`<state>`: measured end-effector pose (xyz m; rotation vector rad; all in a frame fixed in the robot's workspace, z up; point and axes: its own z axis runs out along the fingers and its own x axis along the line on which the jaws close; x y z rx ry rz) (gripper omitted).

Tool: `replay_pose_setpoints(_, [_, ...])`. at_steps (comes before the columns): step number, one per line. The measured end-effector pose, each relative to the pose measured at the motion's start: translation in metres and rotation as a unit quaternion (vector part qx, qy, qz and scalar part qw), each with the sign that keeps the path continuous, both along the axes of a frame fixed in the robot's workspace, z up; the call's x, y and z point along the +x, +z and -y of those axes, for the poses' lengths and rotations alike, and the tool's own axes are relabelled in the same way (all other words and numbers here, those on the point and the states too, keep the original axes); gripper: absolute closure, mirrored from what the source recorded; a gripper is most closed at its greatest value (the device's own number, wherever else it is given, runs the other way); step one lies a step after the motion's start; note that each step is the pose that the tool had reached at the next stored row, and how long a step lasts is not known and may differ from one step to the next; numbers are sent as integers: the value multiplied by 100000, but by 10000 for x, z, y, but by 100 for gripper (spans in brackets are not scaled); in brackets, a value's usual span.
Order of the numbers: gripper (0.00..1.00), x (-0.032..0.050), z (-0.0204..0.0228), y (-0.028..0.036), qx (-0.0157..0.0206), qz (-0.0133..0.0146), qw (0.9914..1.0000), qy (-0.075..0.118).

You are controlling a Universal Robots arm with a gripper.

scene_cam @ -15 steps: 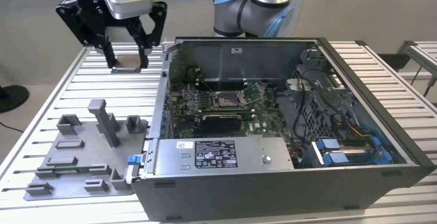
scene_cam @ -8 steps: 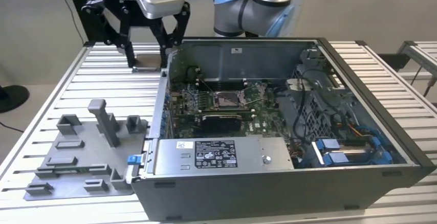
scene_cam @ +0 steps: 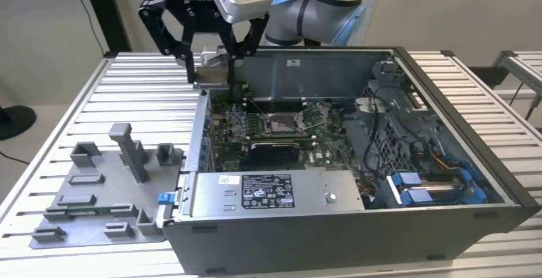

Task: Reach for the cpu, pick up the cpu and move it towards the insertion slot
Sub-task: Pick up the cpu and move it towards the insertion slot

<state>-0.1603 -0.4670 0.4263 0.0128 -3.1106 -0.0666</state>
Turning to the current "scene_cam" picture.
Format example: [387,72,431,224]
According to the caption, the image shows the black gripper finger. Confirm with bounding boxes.
[136,0,197,84]
[218,12,269,86]

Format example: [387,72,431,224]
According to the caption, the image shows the silver CPU plate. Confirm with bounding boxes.
[193,64,232,89]

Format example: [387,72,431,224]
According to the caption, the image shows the CPU socket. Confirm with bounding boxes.
[262,112,305,136]

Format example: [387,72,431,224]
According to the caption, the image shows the black upright pole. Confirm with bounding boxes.
[80,0,133,53]

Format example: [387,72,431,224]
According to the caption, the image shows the black finned heatsink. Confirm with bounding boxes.
[230,82,249,105]

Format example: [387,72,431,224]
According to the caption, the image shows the metal locking lever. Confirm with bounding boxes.
[304,119,330,131]

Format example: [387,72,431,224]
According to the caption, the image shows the green motherboard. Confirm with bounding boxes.
[209,97,369,173]

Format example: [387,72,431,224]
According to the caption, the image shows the grey plastic drive cage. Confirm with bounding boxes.
[341,61,441,178]

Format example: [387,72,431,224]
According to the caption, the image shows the black round stand base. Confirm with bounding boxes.
[0,104,37,141]

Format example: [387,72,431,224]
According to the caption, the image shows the silver power supply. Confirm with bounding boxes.
[188,169,367,218]

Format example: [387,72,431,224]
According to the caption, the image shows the grey parts rack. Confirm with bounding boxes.
[26,122,188,249]

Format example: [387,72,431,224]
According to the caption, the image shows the blue disk carrier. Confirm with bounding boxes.
[397,184,488,208]
[385,168,473,190]

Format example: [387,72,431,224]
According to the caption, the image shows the black block beside table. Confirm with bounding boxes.
[467,65,509,90]

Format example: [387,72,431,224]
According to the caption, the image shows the green RAM stick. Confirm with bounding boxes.
[43,206,133,216]

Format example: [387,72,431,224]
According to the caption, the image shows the aluminium slat side table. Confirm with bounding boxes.
[492,49,542,102]

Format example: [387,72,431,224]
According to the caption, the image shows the black open PC case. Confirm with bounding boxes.
[162,45,542,274]

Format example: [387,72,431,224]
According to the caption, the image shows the yellow red wire bundle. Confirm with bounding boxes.
[417,150,449,171]

